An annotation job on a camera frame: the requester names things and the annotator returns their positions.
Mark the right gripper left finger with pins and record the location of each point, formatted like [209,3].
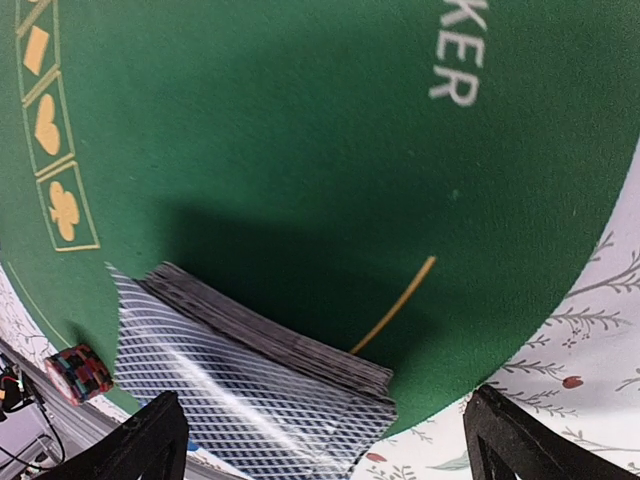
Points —
[152,444]

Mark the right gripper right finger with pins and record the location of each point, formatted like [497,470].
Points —
[505,442]

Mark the red chip stack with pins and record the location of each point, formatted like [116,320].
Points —
[78,373]

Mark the grey playing card deck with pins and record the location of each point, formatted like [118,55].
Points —
[263,418]

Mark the green round poker mat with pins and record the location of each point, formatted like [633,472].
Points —
[306,157]

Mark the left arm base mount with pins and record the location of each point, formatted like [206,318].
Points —
[14,396]

